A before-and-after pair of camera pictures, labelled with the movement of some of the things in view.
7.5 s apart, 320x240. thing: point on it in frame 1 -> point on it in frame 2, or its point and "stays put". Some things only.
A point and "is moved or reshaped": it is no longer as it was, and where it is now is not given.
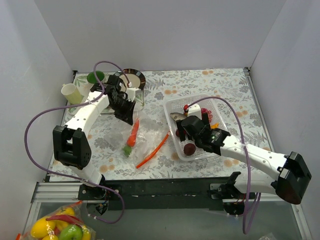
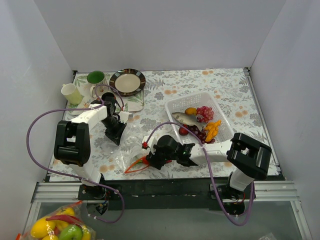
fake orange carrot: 131,140 -> 142,160
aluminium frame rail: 68,192 stays put
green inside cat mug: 91,78 stays put
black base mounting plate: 198,194 stays put
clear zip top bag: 142,142 is moved or reshaped
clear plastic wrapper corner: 270,236 stays put
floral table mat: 145,150 stays put
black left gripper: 124,107 -> 115,127
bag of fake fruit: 65,223 stays put
